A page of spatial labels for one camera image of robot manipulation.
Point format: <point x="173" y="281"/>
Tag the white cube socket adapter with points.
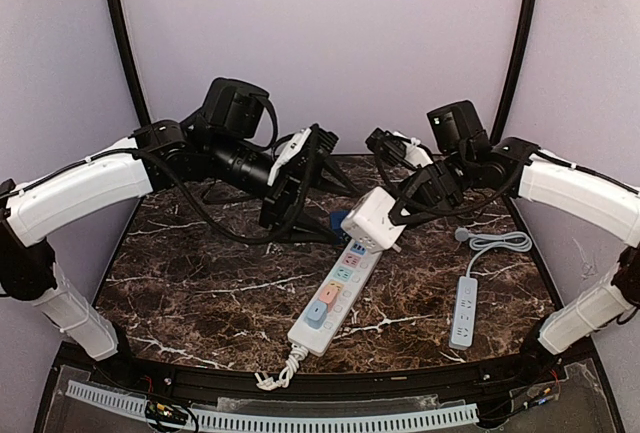
<point x="368" y="222"/>

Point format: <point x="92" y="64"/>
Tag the pink plug adapter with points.
<point x="329" y="295"/>

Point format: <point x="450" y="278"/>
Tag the light blue plug adapter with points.
<point x="316" y="314"/>

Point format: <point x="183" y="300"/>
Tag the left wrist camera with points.
<point x="234" y="107"/>

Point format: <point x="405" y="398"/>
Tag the white multicolour power strip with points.
<point x="351" y="271"/>

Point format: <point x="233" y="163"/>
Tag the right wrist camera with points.
<point x="455" y="123"/>

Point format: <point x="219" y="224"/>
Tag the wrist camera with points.
<point x="455" y="123"/>
<point x="234" y="107"/>

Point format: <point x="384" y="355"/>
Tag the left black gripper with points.
<point x="288" y="185"/>

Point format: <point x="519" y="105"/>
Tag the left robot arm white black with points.
<point x="153" y="159"/>

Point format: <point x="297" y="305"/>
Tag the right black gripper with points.
<point x="427" y="188"/>

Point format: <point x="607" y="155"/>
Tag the black front table rail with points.
<point x="487" y="381"/>

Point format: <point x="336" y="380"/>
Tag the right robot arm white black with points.
<point x="522" y="169"/>

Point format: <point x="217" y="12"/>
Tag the dark blue cube socket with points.
<point x="335" y="219"/>

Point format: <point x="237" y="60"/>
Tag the right black frame post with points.
<point x="513" y="71"/>

